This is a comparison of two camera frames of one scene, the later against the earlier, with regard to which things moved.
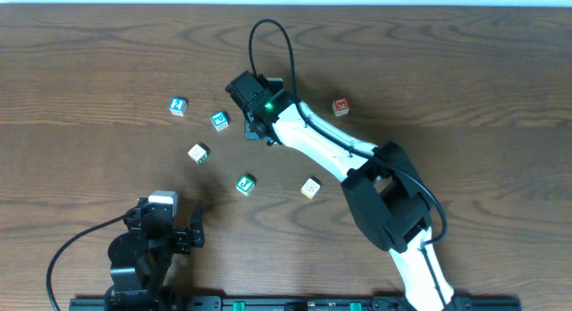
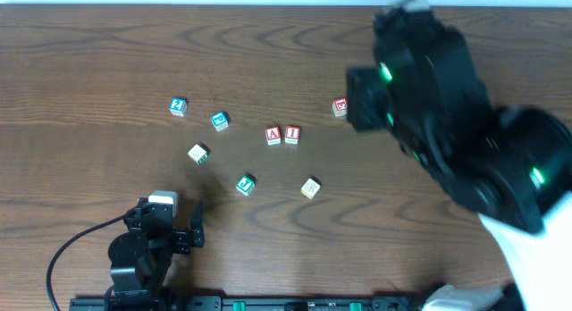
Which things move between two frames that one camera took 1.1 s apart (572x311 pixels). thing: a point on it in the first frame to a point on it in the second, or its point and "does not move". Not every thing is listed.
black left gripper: (183, 239) does not move
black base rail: (287, 303) does not move
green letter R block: (198, 153) does not move
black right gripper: (252, 132) to (364, 98)
